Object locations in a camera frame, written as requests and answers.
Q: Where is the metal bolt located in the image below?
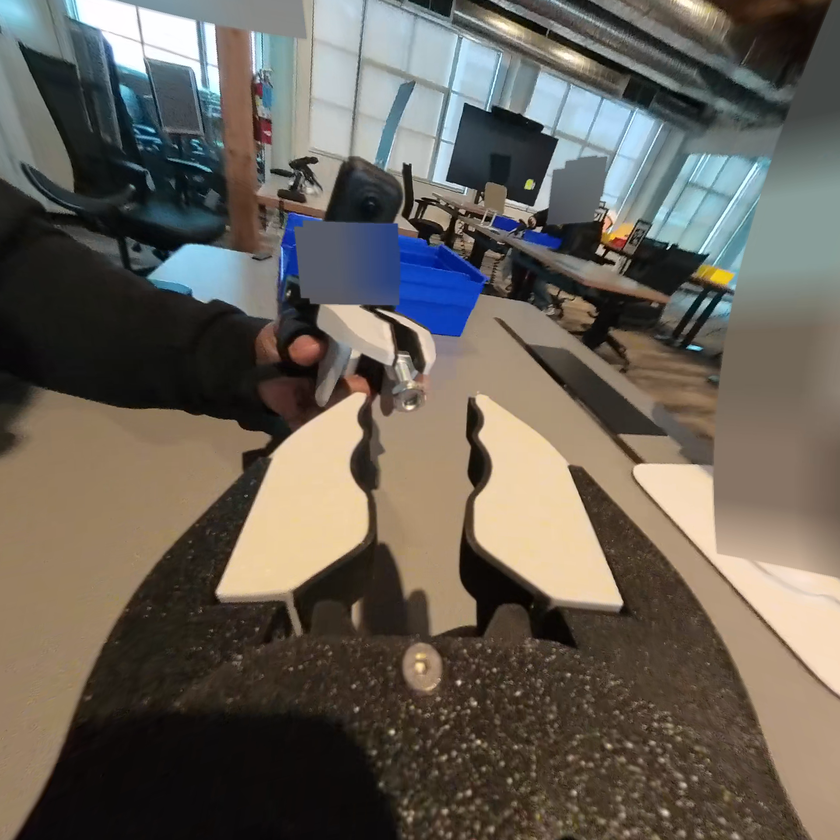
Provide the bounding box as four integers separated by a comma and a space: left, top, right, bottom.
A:
388, 365, 430, 416

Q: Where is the grey screen monitor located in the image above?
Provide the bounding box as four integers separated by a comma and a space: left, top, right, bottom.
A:
145, 58, 207, 139

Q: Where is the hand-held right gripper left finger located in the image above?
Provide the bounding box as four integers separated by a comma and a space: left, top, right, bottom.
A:
216, 392, 383, 618

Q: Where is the white base document stand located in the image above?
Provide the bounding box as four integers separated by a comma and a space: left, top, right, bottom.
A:
634, 0, 840, 697

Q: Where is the wooden support post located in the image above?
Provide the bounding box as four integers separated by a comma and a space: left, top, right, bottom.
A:
217, 27, 261, 253

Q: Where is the red fire extinguisher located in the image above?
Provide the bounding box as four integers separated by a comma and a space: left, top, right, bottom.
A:
252, 73, 275, 145

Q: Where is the long silver ceiling duct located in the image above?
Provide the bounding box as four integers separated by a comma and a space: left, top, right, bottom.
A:
447, 0, 802, 112

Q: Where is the long wooden desk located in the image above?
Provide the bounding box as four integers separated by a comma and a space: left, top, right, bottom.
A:
460, 221, 736, 353

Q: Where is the clear tilted panel stand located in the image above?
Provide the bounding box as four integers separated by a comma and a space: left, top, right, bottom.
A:
374, 79, 418, 172

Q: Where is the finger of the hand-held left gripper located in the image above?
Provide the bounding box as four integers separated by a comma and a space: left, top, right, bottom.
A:
322, 304, 438, 376

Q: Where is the person's left hand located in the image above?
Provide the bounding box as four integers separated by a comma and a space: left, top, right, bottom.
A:
254, 319, 378, 427

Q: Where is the black mesh office chair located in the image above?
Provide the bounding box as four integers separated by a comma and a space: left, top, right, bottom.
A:
20, 42, 227, 274

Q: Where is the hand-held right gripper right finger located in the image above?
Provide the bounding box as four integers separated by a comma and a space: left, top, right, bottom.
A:
460, 392, 626, 620

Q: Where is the large blue plastic bin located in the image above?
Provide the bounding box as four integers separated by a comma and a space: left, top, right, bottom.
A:
280, 213, 487, 338

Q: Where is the large black monitor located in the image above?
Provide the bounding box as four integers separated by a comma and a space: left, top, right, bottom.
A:
447, 104, 560, 200

